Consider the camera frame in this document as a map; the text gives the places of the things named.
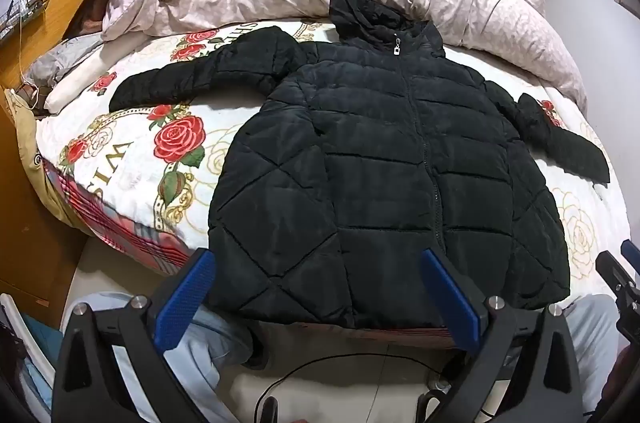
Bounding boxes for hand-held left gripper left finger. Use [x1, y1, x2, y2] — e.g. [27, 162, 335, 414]
[52, 248, 216, 423]

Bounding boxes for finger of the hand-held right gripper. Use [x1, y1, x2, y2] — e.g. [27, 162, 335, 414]
[595, 240, 640, 339]

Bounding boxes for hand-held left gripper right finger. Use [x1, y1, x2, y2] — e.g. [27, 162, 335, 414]
[420, 248, 583, 423]

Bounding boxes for black puffer jacket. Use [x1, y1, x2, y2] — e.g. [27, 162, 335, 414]
[109, 0, 611, 329]

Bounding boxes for person's light blue pants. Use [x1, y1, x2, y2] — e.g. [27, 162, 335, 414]
[60, 293, 628, 423]

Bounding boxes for rose print blanket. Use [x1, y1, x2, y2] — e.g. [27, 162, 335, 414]
[37, 18, 633, 299]

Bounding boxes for teal plastic bin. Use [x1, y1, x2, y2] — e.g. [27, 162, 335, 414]
[0, 293, 57, 423]

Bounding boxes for yellow bed sheet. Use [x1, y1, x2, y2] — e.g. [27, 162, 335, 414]
[5, 88, 66, 224]

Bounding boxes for grey pillow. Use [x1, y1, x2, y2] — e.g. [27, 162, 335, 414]
[25, 36, 103, 89]

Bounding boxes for pink patterned pillow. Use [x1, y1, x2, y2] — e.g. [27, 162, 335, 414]
[102, 0, 167, 41]

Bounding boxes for black cable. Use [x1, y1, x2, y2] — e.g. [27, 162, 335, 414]
[255, 352, 451, 423]

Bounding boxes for wooden bed frame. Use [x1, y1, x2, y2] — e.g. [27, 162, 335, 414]
[0, 103, 88, 306]

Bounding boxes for wire basket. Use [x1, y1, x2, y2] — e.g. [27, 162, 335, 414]
[0, 0, 53, 39]

